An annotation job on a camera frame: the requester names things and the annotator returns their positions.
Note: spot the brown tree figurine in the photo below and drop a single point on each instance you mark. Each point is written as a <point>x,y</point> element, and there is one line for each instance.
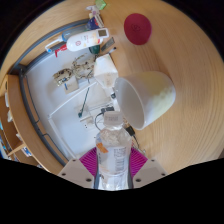
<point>71,71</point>

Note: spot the white power strip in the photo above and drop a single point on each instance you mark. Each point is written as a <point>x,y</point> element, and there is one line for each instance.
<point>88,119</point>

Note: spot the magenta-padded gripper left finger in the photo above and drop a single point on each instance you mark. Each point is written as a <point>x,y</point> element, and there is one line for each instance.
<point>75,171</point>

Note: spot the grey metal frame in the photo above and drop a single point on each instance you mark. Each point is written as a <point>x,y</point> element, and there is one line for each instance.
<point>31,116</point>

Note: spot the wooden shelf unit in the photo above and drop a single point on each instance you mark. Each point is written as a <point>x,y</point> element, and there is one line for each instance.
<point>11,116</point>

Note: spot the clear plastic water bottle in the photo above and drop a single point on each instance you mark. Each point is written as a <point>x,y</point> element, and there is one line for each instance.
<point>113,150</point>

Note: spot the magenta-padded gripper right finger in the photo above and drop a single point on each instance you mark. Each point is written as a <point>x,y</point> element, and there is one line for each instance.
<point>150,170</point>

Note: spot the small green sanitizer bottle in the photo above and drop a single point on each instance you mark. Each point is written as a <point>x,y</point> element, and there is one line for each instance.
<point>100,4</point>

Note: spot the cream ceramic mug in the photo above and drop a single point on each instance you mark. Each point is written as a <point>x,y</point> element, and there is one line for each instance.
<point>146,100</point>

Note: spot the white pump bottle red top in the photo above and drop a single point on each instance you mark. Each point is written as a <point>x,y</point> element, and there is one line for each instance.
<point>85,40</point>

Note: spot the flat round red coaster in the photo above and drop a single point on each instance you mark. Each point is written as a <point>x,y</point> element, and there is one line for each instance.
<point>137,29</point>

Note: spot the small blue box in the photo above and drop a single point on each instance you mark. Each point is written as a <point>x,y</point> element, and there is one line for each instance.
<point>92,23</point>

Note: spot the white pink pouch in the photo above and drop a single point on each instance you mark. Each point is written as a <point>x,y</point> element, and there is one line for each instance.
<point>93,11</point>

